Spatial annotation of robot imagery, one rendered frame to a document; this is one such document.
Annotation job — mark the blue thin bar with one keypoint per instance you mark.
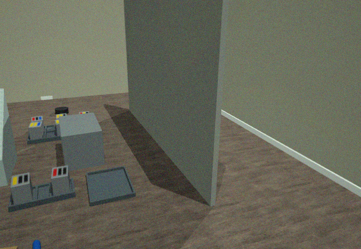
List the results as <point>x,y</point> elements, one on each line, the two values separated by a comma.
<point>36,244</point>

